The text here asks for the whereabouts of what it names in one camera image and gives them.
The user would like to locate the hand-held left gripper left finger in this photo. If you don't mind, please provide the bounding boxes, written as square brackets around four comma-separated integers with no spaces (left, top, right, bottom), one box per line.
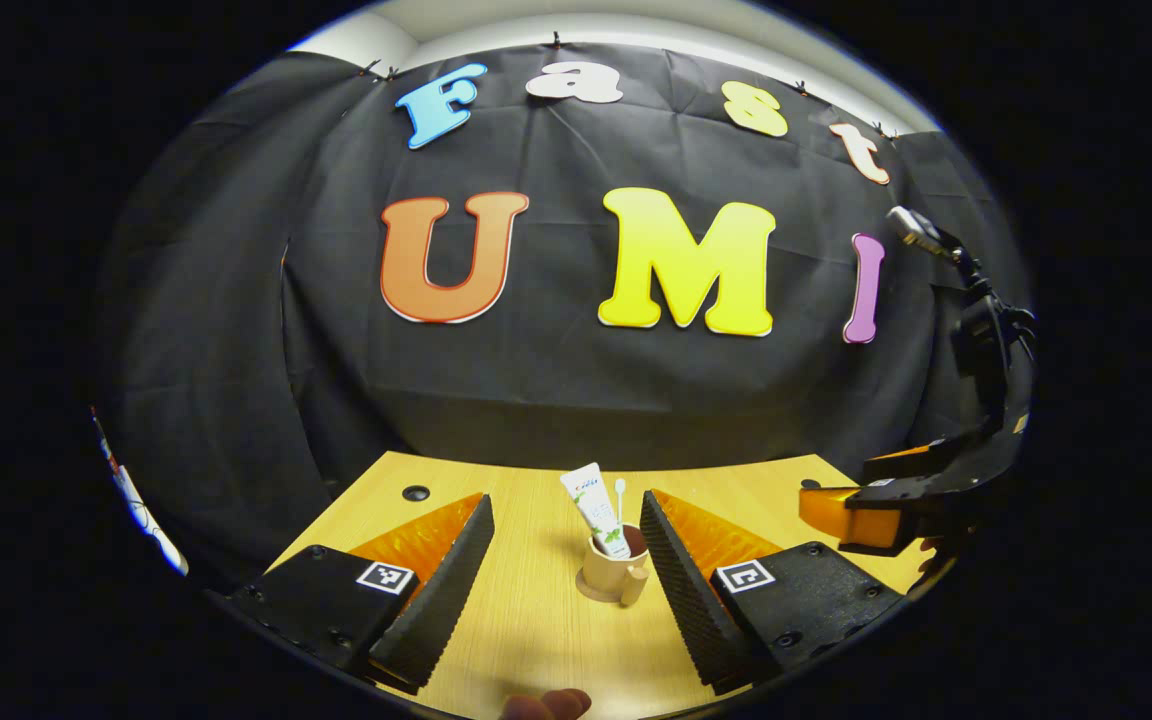
[226,492,495,696]

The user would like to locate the wooden desktop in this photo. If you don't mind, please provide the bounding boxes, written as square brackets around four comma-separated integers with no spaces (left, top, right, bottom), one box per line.
[266,450,937,720]

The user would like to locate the black backdrop cloth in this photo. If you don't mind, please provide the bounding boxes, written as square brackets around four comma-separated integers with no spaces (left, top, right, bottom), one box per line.
[101,42,1037,591]

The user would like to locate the white toothpaste tube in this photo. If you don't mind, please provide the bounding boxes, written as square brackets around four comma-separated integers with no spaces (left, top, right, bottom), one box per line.
[560,462,632,559]

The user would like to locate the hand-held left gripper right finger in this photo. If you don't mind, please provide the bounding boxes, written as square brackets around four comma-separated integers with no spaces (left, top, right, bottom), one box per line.
[639,488,907,696]

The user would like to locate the beige cup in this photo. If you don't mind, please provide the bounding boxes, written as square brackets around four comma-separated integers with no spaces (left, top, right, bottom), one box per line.
[581,523,653,608]

